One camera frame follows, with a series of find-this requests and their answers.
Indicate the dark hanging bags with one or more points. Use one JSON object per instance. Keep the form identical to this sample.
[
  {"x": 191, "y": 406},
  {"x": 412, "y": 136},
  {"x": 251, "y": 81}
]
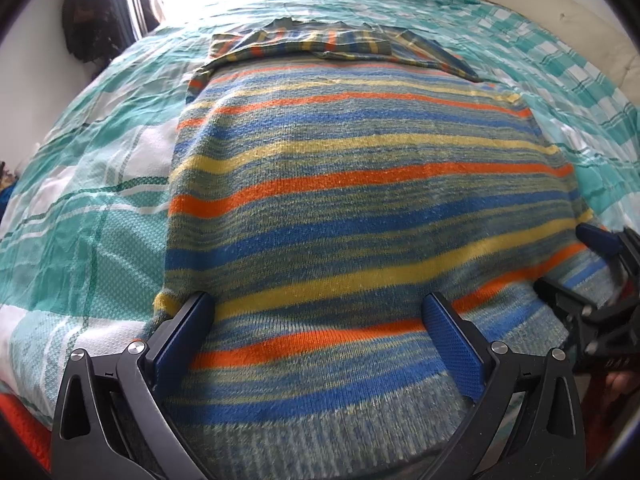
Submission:
[{"x": 95, "y": 15}]

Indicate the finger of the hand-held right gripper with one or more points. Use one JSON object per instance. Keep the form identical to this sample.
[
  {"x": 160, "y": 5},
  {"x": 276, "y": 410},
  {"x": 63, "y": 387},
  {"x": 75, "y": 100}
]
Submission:
[
  {"x": 596, "y": 239},
  {"x": 560, "y": 295}
]

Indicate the hanging clothes by window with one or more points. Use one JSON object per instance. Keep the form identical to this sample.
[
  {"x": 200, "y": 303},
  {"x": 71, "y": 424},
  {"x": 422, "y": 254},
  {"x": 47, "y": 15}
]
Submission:
[{"x": 150, "y": 7}]

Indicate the cream padded headboard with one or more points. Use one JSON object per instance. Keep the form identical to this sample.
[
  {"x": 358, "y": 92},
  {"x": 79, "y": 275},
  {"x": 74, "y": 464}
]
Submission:
[{"x": 570, "y": 20}]

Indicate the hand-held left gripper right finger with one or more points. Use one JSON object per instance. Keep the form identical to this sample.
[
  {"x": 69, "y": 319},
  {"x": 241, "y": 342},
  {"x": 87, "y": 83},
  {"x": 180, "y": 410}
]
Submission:
[{"x": 452, "y": 347}]

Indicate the striped knit short-sleeve shirt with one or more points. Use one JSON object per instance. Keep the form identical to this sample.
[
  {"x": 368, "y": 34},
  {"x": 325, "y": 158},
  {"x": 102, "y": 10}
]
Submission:
[{"x": 360, "y": 220}]

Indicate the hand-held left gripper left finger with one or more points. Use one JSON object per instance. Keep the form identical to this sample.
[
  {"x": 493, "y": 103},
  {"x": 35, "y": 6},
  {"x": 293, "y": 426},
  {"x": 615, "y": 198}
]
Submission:
[{"x": 182, "y": 342}]

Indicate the orange fleece cloth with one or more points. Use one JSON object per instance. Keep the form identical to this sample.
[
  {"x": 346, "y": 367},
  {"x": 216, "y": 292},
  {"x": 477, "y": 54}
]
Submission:
[{"x": 22, "y": 425}]

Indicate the bed with teal plaid sheet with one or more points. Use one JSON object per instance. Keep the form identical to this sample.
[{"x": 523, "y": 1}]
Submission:
[{"x": 85, "y": 200}]

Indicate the person's right hand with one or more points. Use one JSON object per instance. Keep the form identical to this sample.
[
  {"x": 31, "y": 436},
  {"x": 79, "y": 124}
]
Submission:
[{"x": 622, "y": 384}]

